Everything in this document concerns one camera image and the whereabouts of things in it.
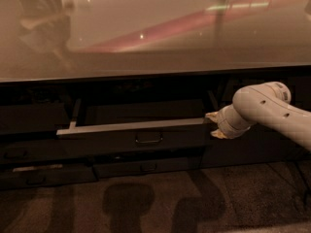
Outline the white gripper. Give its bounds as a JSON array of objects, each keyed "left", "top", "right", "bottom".
[{"left": 205, "top": 105, "right": 256, "bottom": 139}]

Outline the dark drawer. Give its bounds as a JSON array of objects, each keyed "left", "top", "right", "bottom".
[
  {"left": 57, "top": 99, "right": 211, "bottom": 156},
  {"left": 0, "top": 140, "right": 84, "bottom": 164},
  {"left": 0, "top": 165, "right": 97, "bottom": 190},
  {"left": 93, "top": 156, "right": 201, "bottom": 179},
  {"left": 0, "top": 103, "right": 69, "bottom": 135}
]

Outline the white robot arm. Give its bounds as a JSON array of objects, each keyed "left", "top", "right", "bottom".
[{"left": 205, "top": 82, "right": 311, "bottom": 151}]

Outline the glossy grey counter top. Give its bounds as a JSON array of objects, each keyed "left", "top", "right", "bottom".
[{"left": 0, "top": 0, "right": 311, "bottom": 83}]

